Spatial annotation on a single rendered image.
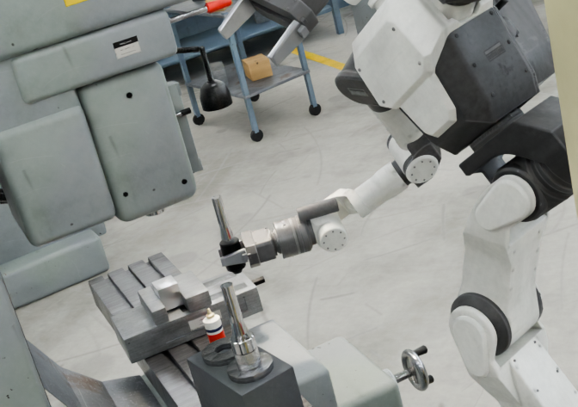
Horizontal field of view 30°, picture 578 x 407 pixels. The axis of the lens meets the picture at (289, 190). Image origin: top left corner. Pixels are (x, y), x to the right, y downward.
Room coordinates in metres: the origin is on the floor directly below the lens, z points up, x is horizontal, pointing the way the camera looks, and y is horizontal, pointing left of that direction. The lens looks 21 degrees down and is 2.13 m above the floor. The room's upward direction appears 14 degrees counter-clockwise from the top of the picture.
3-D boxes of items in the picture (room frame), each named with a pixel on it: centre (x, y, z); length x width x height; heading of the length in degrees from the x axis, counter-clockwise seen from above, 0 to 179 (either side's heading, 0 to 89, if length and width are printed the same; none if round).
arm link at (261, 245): (2.29, 0.07, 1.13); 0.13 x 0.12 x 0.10; 4
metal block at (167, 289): (2.42, 0.35, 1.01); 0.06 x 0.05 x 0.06; 17
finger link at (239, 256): (2.25, 0.16, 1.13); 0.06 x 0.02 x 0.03; 94
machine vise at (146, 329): (2.42, 0.32, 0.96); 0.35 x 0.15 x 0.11; 107
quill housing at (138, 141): (2.27, 0.31, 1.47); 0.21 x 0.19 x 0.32; 19
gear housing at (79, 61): (2.26, 0.34, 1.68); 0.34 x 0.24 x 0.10; 109
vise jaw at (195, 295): (2.43, 0.30, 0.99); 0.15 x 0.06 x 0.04; 17
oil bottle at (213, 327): (2.27, 0.25, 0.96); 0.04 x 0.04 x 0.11
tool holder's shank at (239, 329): (1.81, 0.16, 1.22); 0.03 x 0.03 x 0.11
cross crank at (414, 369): (2.43, -0.17, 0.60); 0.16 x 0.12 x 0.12; 109
